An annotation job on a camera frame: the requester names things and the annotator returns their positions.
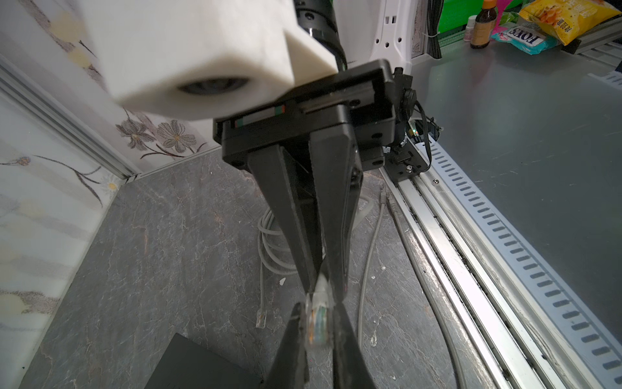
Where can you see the white slotted cable duct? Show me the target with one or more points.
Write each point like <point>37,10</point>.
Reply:
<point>595,345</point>

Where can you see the teal candy packet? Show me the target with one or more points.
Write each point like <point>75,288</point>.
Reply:
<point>527,40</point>

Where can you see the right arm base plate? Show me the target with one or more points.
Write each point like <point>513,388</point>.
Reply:
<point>412,155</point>

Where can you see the yellow snack bag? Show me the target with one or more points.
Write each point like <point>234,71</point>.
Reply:
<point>568,19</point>

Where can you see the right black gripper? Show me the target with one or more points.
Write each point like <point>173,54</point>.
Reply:
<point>367,103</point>

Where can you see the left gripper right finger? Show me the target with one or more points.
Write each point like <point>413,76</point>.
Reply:
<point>349,368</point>

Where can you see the brown glass bottle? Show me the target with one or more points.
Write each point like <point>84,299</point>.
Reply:
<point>485,23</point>

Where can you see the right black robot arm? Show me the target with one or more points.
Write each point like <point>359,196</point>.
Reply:
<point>308,150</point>

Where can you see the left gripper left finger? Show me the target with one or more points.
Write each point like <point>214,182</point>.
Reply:
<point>290,368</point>

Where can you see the aluminium mounting rail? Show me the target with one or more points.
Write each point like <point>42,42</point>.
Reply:
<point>515,340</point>

